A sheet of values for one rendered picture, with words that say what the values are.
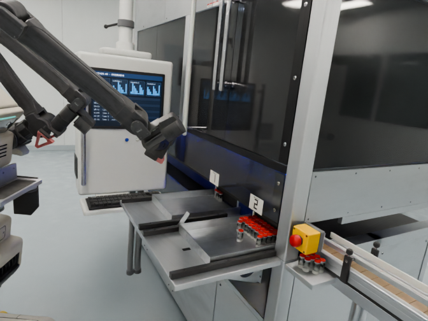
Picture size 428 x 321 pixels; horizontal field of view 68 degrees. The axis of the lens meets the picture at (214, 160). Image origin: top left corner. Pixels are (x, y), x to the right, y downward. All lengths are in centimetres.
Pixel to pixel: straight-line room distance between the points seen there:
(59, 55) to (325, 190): 91
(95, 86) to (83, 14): 553
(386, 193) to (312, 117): 57
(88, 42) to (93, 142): 466
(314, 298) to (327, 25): 99
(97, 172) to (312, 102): 122
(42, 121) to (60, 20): 503
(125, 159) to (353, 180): 118
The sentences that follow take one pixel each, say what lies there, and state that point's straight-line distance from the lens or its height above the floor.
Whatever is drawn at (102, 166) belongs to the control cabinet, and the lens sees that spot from 184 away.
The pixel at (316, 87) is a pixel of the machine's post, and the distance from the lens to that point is 105.
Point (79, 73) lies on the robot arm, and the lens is 89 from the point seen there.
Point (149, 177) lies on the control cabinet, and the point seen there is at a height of 88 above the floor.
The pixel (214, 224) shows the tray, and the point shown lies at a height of 89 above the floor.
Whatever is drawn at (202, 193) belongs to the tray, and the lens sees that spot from 168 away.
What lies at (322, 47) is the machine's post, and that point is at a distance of 105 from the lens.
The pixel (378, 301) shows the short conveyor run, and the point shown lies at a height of 90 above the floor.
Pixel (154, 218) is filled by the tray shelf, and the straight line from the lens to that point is 140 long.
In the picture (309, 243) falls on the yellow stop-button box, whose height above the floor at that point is 100.
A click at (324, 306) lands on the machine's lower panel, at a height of 62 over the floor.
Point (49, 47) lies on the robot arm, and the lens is 89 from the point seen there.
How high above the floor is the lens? 146
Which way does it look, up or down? 14 degrees down
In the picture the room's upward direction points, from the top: 5 degrees clockwise
